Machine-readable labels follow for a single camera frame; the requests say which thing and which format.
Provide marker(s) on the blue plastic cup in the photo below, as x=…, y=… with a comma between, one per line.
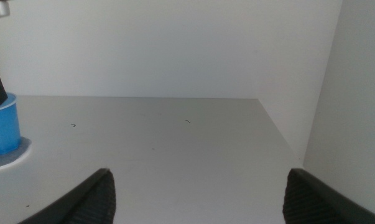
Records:
x=2, y=130

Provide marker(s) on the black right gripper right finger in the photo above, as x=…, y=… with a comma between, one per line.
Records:
x=311, y=202

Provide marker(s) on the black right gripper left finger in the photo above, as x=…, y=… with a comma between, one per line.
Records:
x=90, y=202

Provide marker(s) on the round grey cup mat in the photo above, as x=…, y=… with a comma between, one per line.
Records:
x=10, y=157

